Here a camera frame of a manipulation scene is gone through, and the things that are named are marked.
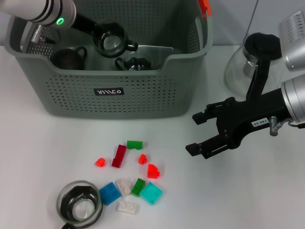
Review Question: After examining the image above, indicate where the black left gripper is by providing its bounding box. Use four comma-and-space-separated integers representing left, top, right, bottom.
71, 13, 108, 36

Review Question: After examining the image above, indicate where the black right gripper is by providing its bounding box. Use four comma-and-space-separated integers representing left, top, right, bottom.
185, 88, 290, 159

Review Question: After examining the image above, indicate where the glass teacup with black holder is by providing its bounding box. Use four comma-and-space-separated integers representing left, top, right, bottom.
56, 180, 104, 229
115, 51, 154, 72
91, 20, 139, 58

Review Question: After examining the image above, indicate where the large red toy brick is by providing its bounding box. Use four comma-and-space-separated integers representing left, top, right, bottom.
147, 164, 161, 179

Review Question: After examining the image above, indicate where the teal toy plate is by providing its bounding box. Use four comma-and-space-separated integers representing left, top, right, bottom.
140, 182, 164, 206

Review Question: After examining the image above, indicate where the grey perforated storage basket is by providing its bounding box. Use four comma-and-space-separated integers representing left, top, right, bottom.
4, 0, 214, 117

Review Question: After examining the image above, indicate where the dark clay teapot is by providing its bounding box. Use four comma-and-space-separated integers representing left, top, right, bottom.
52, 46, 88, 70

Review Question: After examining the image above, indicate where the green sloped toy brick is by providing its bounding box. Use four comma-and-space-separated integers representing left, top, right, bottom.
131, 178, 146, 197

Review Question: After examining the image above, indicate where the long dark red toy brick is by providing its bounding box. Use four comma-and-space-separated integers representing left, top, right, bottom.
111, 144, 127, 168

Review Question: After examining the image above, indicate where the white toy brick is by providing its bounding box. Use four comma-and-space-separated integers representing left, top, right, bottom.
116, 178, 132, 198

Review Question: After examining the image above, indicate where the white flat toy plate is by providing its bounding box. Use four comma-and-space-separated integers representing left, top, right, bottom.
116, 201, 140, 214

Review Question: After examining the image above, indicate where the blue flat toy plate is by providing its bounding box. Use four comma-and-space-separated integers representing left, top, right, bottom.
99, 181, 121, 206

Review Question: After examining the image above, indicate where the left arm signal cable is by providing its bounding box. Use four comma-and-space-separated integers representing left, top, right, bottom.
30, 25, 57, 45

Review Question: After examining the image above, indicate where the arm signal cable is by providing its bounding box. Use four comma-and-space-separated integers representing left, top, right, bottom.
269, 116, 305, 136
30, 25, 57, 45

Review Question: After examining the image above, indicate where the right arm signal cable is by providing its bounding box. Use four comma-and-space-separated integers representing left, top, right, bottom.
269, 116, 305, 136

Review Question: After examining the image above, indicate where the glass carafe with black handle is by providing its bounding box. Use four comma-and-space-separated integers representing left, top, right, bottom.
224, 32, 286, 98

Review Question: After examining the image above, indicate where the orange basket handle clip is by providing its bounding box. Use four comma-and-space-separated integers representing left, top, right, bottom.
198, 0, 212, 19

